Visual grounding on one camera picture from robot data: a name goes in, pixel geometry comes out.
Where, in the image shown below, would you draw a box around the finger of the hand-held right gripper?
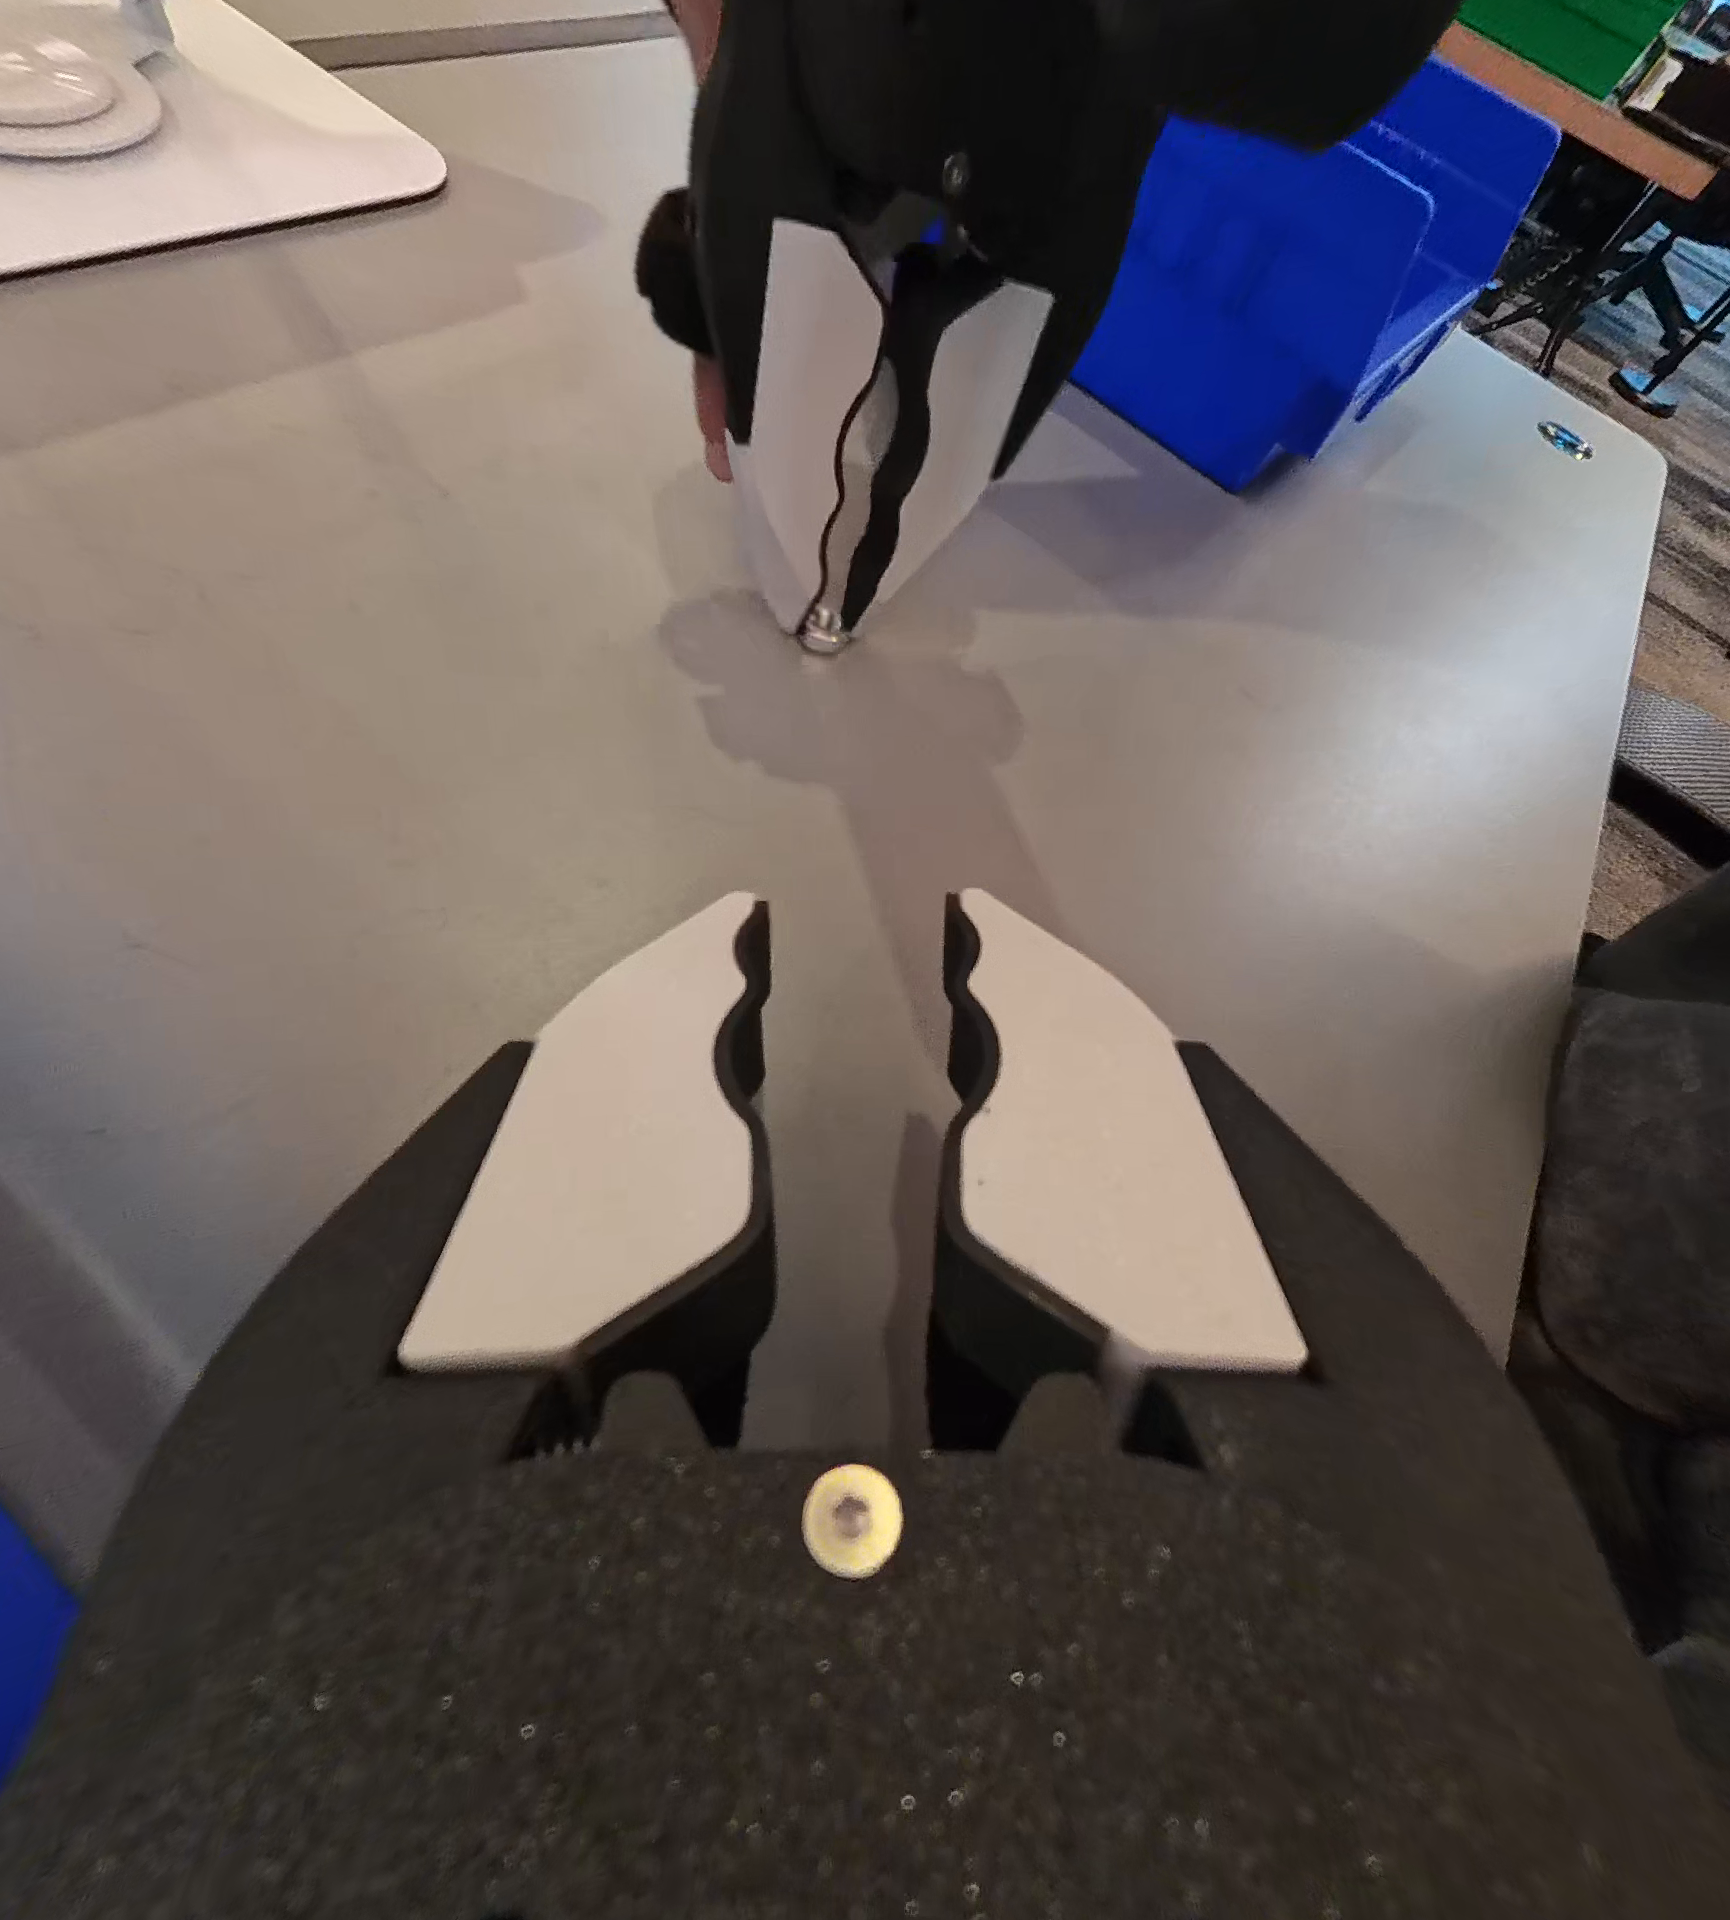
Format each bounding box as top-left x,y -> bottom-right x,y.
721,215 -> 910,640
833,246 -> 1062,630

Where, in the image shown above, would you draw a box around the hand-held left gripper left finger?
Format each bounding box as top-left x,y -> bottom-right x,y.
396,889 -> 778,1454

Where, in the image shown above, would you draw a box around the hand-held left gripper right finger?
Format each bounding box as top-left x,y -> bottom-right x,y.
927,889 -> 1311,1454

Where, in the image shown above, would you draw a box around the grey desk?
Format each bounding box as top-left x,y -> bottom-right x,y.
0,0 -> 1671,1593

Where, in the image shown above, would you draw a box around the stack of green bins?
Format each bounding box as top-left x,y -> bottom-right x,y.
1455,0 -> 1692,100

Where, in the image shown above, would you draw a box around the wooden work table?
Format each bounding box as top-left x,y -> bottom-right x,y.
1434,22 -> 1730,204

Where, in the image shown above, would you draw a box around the wooden white document stand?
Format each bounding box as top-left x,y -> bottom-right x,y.
0,0 -> 450,301

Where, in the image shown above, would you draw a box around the grey ribbed floor mat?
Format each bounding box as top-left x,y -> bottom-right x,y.
1613,686 -> 1730,847

